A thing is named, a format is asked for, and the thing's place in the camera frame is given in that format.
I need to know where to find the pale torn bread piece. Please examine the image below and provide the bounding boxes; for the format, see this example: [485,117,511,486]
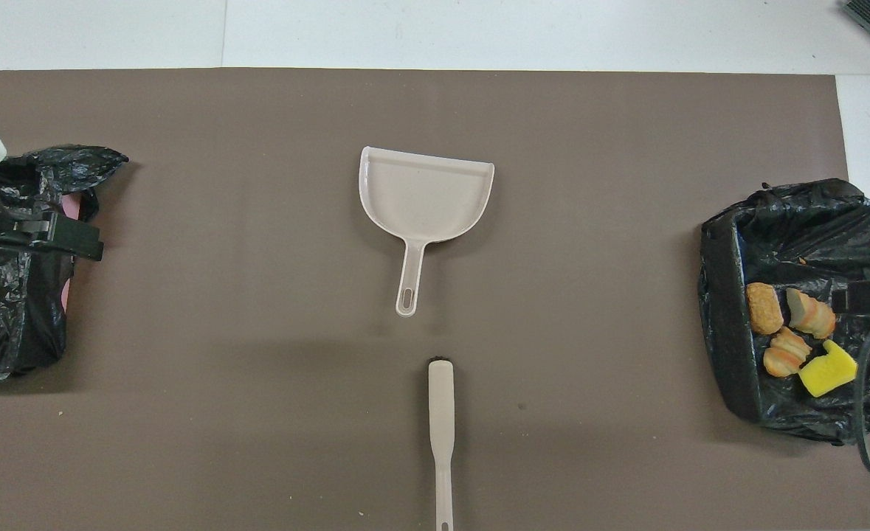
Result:
[785,288,838,340]

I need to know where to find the curved green yellow sponge piece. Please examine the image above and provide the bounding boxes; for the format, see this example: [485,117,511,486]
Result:
[798,339,857,398]

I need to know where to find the striped croissant piece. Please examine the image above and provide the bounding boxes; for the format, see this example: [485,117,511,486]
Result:
[763,327,813,378]

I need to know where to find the brown bread roll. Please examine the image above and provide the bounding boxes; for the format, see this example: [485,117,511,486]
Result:
[745,282,784,336]

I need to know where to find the beige plastic dustpan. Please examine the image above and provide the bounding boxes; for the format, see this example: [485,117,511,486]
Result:
[358,145,495,318]

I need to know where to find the beige hand brush black bristles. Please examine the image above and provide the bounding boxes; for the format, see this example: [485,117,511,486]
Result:
[428,358,456,531]

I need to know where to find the pink bin with black bag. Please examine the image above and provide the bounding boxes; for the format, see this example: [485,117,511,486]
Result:
[0,145,129,383]

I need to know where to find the bin lined with black bag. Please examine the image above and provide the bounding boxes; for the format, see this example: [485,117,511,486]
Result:
[699,178,870,445]

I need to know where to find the brown table mat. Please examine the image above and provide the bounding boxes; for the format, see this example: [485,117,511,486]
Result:
[0,68,870,531]

